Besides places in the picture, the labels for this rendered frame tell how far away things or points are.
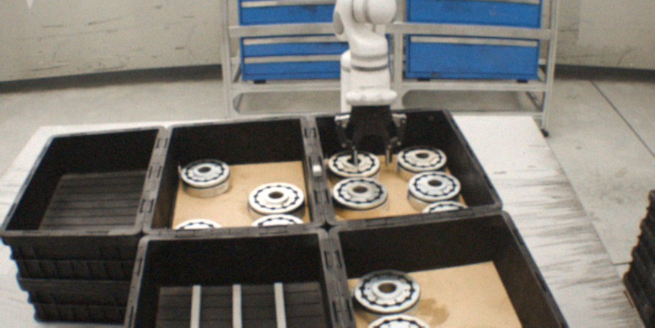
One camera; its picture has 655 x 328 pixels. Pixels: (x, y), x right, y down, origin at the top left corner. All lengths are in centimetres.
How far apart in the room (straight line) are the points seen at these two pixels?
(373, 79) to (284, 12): 188
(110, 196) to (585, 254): 103
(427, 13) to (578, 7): 150
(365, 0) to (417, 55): 199
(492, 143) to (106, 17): 298
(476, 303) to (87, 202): 81
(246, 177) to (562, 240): 71
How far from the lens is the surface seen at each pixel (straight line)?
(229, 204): 124
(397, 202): 122
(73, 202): 134
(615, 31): 439
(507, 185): 156
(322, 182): 109
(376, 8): 111
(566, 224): 145
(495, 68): 320
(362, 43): 115
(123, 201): 130
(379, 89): 116
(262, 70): 312
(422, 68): 313
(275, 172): 133
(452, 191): 121
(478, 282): 104
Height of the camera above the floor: 150
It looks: 28 degrees down
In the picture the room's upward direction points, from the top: 1 degrees counter-clockwise
